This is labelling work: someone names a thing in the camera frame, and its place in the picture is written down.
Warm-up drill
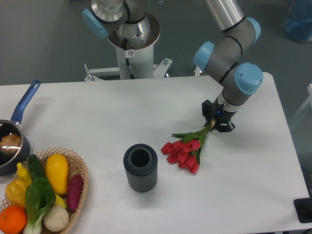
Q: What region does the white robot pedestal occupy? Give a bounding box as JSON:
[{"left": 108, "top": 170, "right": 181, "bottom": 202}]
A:
[{"left": 82, "top": 9, "right": 173, "bottom": 80}]

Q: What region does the yellow bell pepper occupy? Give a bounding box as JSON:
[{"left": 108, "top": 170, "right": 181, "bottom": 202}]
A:
[{"left": 5, "top": 179, "right": 26, "bottom": 208}]

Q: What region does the yellow squash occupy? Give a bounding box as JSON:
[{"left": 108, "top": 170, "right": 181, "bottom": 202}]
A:
[{"left": 45, "top": 154, "right": 69, "bottom": 196}]

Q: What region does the blue handled saucepan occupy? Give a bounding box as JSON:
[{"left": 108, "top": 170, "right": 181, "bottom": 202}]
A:
[{"left": 0, "top": 80, "right": 41, "bottom": 176}]

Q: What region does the woven wicker basket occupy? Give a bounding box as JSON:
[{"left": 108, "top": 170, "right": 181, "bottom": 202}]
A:
[{"left": 0, "top": 148, "right": 88, "bottom": 234}]

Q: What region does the yellow banana piece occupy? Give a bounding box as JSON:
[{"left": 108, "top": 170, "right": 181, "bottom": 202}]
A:
[{"left": 54, "top": 194, "right": 67, "bottom": 209}]

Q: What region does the red tulip bouquet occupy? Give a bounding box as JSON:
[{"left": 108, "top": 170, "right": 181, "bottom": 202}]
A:
[{"left": 160, "top": 119, "right": 216, "bottom": 174}]

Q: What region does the black device at edge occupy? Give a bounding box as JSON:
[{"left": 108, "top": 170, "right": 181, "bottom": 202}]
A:
[{"left": 293, "top": 197, "right": 312, "bottom": 223}]

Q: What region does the green cucumber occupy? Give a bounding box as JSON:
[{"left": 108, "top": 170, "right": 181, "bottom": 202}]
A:
[{"left": 27, "top": 154, "right": 46, "bottom": 180}]

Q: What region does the small yellow pepper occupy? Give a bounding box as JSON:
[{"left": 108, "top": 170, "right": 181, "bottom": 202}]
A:
[{"left": 17, "top": 162, "right": 32, "bottom": 186}]

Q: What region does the beige garlic bulb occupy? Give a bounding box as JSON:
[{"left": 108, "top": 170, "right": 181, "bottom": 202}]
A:
[{"left": 43, "top": 205, "right": 69, "bottom": 232}]

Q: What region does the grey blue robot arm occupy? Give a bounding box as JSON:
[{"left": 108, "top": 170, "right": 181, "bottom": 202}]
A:
[{"left": 82, "top": 0, "right": 263, "bottom": 132}]

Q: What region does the purple eggplant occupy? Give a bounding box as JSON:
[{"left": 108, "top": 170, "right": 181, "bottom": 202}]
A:
[{"left": 66, "top": 174, "right": 84, "bottom": 212}]

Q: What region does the white furniture frame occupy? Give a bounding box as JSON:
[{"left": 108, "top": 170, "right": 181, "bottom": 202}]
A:
[{"left": 290, "top": 83, "right": 312, "bottom": 129}]

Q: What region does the brown bread bun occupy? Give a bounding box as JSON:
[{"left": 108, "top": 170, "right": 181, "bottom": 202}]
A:
[{"left": 0, "top": 134, "right": 21, "bottom": 155}]

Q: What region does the dark grey ribbed vase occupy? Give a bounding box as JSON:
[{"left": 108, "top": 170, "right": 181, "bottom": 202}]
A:
[{"left": 123, "top": 143, "right": 158, "bottom": 193}]

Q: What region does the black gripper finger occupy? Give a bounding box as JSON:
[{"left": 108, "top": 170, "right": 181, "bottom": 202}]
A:
[
  {"left": 201, "top": 100, "right": 213, "bottom": 126},
  {"left": 211, "top": 121, "right": 235, "bottom": 133}
]

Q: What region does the black pedestal cable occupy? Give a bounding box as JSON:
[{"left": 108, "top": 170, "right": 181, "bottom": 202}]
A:
[{"left": 122, "top": 38, "right": 135, "bottom": 79}]

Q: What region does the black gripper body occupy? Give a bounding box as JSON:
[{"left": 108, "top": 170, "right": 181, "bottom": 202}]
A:
[{"left": 211, "top": 97, "right": 238, "bottom": 124}]

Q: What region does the green bok choy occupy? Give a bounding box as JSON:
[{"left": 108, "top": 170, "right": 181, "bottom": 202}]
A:
[{"left": 23, "top": 177, "right": 55, "bottom": 234}]

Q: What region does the blue translucent container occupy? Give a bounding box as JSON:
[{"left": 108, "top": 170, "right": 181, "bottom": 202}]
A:
[{"left": 283, "top": 0, "right": 312, "bottom": 42}]

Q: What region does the orange fruit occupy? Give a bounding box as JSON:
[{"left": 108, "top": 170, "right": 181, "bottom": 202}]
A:
[{"left": 0, "top": 206, "right": 27, "bottom": 234}]

